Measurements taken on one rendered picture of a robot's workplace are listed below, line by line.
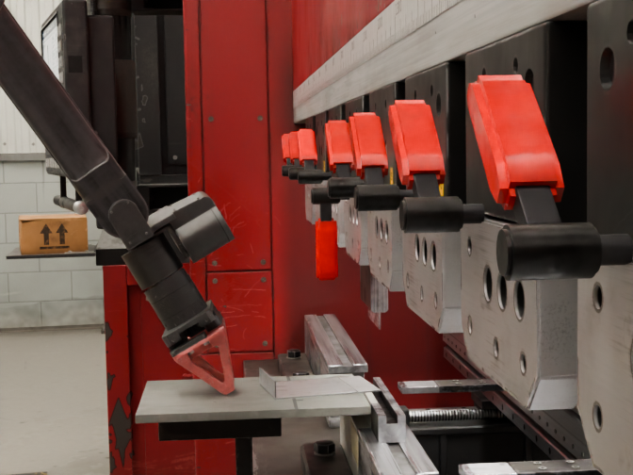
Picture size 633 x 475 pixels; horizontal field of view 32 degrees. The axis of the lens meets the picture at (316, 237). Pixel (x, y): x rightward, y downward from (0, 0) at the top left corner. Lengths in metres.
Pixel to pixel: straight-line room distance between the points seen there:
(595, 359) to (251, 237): 1.78
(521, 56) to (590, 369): 0.16
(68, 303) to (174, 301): 6.93
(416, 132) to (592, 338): 0.22
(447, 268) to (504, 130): 0.28
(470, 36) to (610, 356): 0.26
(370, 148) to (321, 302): 1.41
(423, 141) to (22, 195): 7.63
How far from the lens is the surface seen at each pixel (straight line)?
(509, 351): 0.51
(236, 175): 2.14
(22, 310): 8.24
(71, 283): 8.19
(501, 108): 0.39
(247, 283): 2.15
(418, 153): 0.57
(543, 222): 0.36
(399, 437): 1.21
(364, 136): 0.78
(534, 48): 0.47
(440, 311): 0.66
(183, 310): 1.29
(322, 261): 1.13
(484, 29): 0.57
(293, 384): 1.34
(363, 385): 1.33
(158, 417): 1.23
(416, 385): 1.32
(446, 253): 0.65
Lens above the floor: 1.29
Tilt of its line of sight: 5 degrees down
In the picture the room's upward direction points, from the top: 1 degrees counter-clockwise
